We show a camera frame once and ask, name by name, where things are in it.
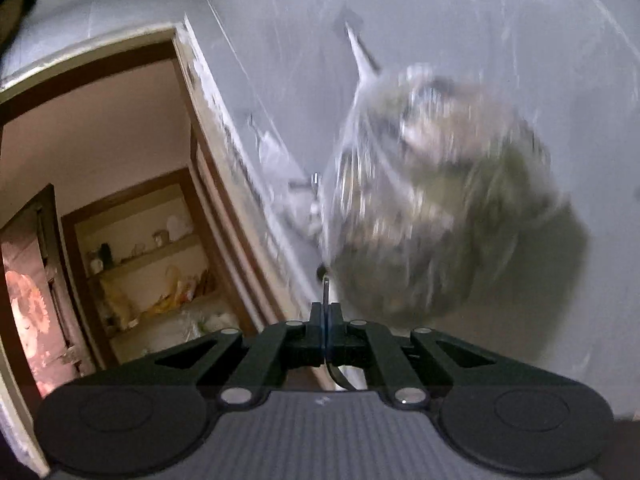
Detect orange snack packets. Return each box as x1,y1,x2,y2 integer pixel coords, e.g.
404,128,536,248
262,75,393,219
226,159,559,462
162,264,213,311

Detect dark wooden door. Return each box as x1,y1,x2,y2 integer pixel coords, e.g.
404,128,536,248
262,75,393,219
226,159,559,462
0,184,97,401

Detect yellow packets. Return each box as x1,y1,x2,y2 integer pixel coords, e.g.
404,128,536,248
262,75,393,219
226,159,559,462
99,275,138,331

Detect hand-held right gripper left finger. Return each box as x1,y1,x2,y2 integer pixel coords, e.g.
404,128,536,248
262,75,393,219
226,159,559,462
75,302,326,406

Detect wooden wall shelf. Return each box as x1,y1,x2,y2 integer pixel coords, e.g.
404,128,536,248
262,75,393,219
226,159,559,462
61,167,261,366

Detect small white hanging bag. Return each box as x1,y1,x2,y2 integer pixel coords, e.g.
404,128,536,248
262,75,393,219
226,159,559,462
247,112,301,186

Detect white plastic bags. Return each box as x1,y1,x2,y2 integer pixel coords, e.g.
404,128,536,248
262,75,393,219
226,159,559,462
182,310,241,341

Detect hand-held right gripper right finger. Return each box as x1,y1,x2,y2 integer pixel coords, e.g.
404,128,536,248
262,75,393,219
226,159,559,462
327,304,571,407

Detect wooden door frame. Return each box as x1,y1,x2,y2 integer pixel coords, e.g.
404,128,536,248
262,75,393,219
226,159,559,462
0,22,331,478

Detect plastic bag of dried leaves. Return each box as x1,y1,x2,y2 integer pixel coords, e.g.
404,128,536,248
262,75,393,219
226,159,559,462
320,62,573,322

